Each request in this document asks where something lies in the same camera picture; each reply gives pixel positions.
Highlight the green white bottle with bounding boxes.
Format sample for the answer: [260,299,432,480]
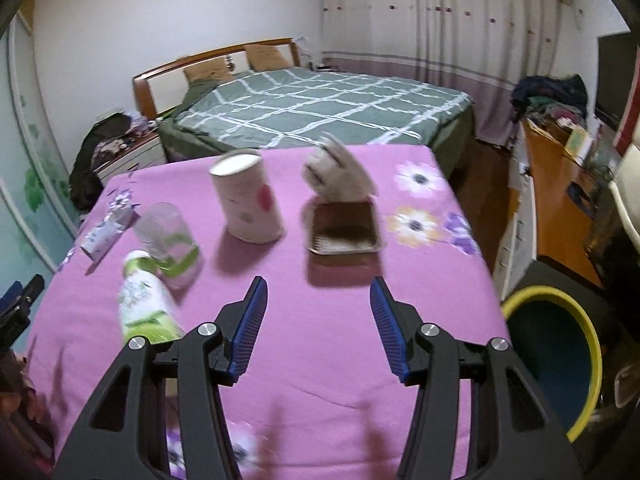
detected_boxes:
[117,249,183,344]

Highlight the clear plastic cup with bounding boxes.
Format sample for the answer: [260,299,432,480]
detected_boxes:
[134,203,203,290]

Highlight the pink dotted paper cup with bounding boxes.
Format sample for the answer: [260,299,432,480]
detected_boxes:
[209,148,284,244]

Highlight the brown paper tray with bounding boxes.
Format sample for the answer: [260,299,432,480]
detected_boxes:
[307,200,383,257]

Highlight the white ribbed paper cup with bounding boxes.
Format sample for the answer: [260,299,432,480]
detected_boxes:
[302,132,378,203]

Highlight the yellow rimmed trash bin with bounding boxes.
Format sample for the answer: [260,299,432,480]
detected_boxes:
[501,285,603,442]

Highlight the sliding wardrobe door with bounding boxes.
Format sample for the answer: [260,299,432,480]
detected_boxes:
[1,13,79,284]

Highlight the pink floral table cloth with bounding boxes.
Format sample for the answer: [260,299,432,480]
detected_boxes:
[24,143,511,480]

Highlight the dark clothes on nightstand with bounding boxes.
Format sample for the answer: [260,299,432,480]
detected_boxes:
[68,113,151,214]

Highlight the white nightstand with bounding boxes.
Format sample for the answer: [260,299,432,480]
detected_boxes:
[96,133,167,185]

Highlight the wooden dresser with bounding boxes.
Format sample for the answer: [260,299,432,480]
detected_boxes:
[492,120,602,300]

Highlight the wooden headboard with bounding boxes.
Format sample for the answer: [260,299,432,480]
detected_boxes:
[132,38,300,119]

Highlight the cream puffer jacket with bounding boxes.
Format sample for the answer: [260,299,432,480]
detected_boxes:
[608,141,640,252]

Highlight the green checked bed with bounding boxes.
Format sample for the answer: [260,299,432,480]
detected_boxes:
[158,67,475,174]

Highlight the pile of clothes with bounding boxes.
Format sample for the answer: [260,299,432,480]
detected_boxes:
[511,74,588,127]

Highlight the white and mauve curtain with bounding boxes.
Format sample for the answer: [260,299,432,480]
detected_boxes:
[321,0,561,145]

